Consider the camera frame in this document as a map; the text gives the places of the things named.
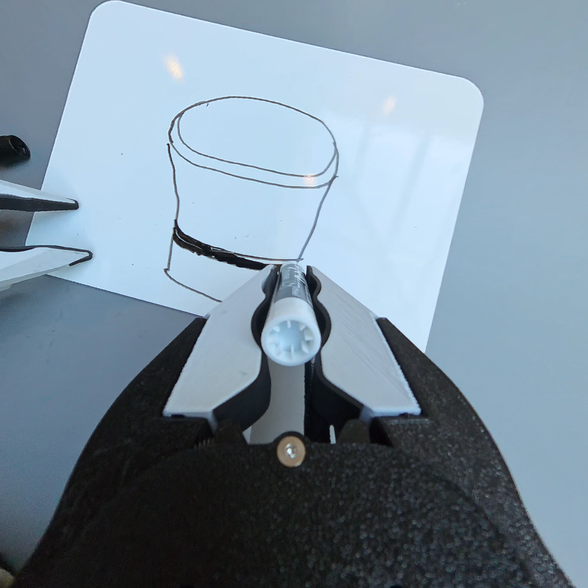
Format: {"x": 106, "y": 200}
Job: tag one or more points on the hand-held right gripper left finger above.
{"x": 216, "y": 363}

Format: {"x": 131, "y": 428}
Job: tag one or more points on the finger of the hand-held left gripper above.
{"x": 27, "y": 266}
{"x": 27, "y": 195}

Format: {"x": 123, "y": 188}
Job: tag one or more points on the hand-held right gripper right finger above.
{"x": 367, "y": 367}

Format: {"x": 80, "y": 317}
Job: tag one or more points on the black marker cap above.
{"x": 13, "y": 148}

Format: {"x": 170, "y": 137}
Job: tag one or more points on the white dry erase marker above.
{"x": 290, "y": 342}

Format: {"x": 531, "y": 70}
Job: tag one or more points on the white whiteboard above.
{"x": 367, "y": 138}

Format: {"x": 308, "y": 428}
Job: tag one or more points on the grey desk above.
{"x": 528, "y": 229}

